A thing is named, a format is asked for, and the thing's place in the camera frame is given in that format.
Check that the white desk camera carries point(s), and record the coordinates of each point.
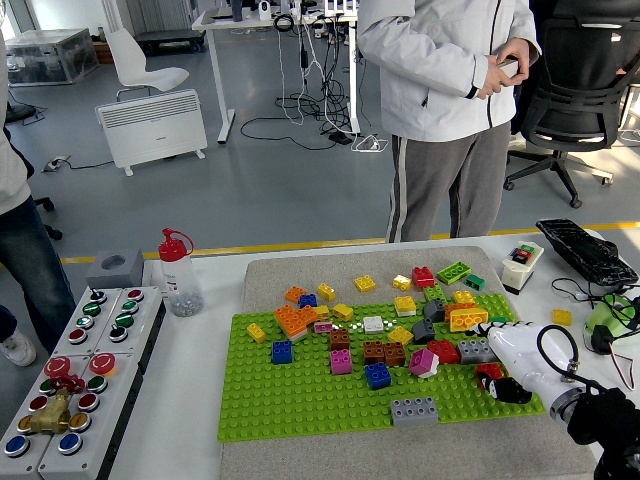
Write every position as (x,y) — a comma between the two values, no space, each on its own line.
(265,10)

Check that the blue square toy brick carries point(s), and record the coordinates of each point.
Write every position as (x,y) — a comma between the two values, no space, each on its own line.
(377,376)
(282,352)

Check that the person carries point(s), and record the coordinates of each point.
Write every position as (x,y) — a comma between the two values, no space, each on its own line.
(30,250)
(425,60)

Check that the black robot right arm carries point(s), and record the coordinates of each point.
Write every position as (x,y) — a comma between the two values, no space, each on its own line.
(605,415)

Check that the pink and white toy brick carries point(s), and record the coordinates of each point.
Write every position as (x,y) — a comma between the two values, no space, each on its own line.
(422,361)

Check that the large white emergency-stop button box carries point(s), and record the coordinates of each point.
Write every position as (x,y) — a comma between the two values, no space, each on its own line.
(27,387)
(116,397)

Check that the yellow white brick stack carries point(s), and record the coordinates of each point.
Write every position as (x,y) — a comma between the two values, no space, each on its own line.
(404,305)

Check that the grey remote control box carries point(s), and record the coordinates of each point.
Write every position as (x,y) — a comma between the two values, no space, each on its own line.
(510,66)

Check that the black keyboard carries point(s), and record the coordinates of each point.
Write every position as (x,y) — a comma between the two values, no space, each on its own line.
(585,252)

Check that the small blue toy brick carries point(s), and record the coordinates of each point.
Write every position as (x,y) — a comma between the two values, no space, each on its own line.
(308,300)

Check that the pink flat toy brick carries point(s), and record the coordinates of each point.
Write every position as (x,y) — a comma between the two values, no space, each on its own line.
(323,327)

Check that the large yellow hollow brick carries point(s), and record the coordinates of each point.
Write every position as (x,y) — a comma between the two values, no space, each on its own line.
(467,320)

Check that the orange long toy brick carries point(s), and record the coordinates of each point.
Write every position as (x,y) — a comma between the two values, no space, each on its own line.
(459,305)

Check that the magenta square toy brick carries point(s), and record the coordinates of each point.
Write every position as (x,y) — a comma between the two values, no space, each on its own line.
(341,362)

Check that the green studded baseplate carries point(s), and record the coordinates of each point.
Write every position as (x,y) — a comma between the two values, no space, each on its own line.
(310,400)

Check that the clear plastic crate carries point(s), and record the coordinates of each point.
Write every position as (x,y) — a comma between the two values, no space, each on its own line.
(55,55)

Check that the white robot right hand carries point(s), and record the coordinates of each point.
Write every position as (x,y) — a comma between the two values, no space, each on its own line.
(520,355)

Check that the person's left hand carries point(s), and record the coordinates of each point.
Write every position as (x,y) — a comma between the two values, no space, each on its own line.
(520,50)

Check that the red square toy brick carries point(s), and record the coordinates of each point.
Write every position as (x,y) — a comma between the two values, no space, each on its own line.
(443,351)
(487,371)

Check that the white box coloured switches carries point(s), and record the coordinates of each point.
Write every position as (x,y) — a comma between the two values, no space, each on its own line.
(517,275)

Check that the person's right hand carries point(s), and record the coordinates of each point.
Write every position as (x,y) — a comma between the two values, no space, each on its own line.
(492,82)

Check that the clear bottle red cap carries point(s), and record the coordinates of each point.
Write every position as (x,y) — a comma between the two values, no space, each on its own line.
(180,285)

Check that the white square toy brick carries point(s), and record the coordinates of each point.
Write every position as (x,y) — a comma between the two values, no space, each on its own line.
(373,325)

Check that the orange square toy brick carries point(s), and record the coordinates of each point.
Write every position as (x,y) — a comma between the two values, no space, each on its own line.
(308,314)
(295,294)

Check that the lime green plastic part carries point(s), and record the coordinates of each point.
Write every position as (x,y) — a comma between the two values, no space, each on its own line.
(597,317)

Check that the small yellow white brick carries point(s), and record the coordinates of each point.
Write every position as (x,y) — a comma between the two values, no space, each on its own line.
(402,283)

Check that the white plastic chair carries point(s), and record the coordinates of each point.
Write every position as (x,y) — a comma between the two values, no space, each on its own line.
(135,65)

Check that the black wheeled dolly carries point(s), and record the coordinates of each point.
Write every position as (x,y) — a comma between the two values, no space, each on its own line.
(170,37)

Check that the grey floor socket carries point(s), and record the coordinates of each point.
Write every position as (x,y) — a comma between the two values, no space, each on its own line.
(56,164)

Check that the orange pink white brick stack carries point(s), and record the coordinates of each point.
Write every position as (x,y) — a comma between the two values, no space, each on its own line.
(290,324)

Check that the small white push-button box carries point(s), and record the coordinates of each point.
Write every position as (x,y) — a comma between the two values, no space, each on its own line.
(145,312)
(75,320)

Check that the lime green square brick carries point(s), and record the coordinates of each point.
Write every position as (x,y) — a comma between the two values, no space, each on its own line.
(434,292)

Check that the yellow square toy brick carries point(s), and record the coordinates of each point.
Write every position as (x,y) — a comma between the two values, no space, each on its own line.
(464,297)
(562,317)
(256,333)
(365,284)
(400,336)
(342,312)
(326,292)

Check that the lime green long brick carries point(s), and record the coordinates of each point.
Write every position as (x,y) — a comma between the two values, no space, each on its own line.
(454,273)

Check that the black mesh office chair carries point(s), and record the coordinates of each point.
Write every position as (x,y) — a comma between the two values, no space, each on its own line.
(575,75)

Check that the small black motor block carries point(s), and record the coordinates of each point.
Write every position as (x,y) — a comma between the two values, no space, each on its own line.
(601,340)

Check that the small yellow toy brick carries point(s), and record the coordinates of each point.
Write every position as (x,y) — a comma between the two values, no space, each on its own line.
(322,312)

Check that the grey eight-stud toy brick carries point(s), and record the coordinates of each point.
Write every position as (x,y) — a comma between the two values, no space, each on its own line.
(414,414)

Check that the brown square toy brick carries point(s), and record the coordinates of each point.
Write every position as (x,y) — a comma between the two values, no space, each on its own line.
(394,354)
(340,339)
(373,353)

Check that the grey block with hole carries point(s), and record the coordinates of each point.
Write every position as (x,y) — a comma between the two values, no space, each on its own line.
(115,275)

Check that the dark green toy brick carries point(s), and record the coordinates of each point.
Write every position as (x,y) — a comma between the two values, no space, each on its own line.
(497,319)
(474,283)

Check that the red tall toy brick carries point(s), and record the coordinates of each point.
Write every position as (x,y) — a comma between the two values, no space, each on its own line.
(423,277)

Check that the black round stand base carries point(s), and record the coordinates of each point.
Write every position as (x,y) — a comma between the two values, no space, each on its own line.
(20,112)

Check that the white panel heater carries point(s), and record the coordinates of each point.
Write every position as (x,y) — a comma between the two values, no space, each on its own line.
(150,125)

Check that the grey curved toy brick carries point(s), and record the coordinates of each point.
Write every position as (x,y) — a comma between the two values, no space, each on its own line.
(424,331)
(434,310)

